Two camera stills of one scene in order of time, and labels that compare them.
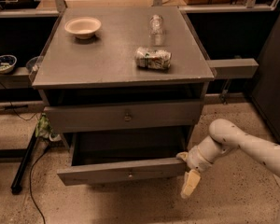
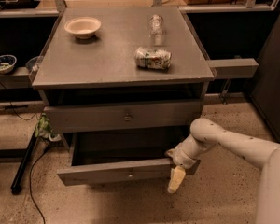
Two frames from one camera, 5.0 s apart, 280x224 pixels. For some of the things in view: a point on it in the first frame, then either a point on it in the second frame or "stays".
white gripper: x=196 y=160 to x=183 y=158
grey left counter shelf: x=20 y=77 stays
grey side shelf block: x=230 y=68 stays
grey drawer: x=106 y=156 stays
